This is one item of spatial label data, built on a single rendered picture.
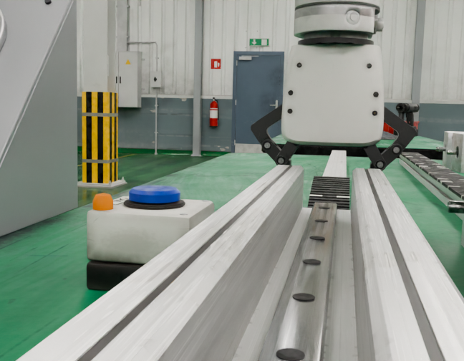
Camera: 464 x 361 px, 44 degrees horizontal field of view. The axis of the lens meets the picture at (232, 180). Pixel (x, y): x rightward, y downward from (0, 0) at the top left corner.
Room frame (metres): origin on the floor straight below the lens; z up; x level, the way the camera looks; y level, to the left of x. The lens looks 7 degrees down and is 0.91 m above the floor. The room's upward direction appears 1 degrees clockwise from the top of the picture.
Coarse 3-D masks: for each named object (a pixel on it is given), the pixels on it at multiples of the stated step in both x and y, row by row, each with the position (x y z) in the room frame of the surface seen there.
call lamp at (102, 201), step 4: (96, 196) 0.42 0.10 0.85; (100, 196) 0.42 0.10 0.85; (104, 196) 0.42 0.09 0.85; (108, 196) 0.42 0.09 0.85; (96, 200) 0.42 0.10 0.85; (100, 200) 0.42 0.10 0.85; (104, 200) 0.42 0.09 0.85; (108, 200) 0.42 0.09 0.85; (112, 200) 0.42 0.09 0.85; (96, 204) 0.42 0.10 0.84; (100, 204) 0.42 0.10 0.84; (104, 204) 0.42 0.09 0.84; (108, 204) 0.42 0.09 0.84; (112, 204) 0.42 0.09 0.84; (96, 208) 0.42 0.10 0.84; (100, 208) 0.42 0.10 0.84; (104, 208) 0.42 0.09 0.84; (108, 208) 0.42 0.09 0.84; (112, 208) 0.42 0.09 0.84
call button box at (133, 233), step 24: (96, 216) 0.41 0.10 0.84; (120, 216) 0.41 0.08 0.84; (144, 216) 0.41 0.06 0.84; (168, 216) 0.41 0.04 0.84; (192, 216) 0.41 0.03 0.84; (96, 240) 0.41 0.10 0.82; (120, 240) 0.41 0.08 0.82; (144, 240) 0.41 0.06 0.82; (168, 240) 0.40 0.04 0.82; (96, 264) 0.42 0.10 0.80; (120, 264) 0.41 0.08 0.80; (144, 264) 0.41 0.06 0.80; (96, 288) 0.42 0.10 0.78
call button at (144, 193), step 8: (136, 192) 0.43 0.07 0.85; (144, 192) 0.43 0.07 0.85; (152, 192) 0.43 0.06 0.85; (160, 192) 0.43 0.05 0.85; (168, 192) 0.43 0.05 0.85; (176, 192) 0.44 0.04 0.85; (136, 200) 0.43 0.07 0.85; (144, 200) 0.43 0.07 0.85; (152, 200) 0.43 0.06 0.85; (160, 200) 0.43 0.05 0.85; (168, 200) 0.43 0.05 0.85; (176, 200) 0.44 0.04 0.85
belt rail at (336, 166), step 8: (336, 152) 1.60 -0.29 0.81; (344, 152) 1.61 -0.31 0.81; (328, 160) 1.30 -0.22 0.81; (336, 160) 1.30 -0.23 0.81; (344, 160) 1.31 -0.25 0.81; (328, 168) 1.11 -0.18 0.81; (336, 168) 1.11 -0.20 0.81; (344, 168) 1.12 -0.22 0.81; (336, 176) 0.97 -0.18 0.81; (344, 176) 0.97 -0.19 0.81
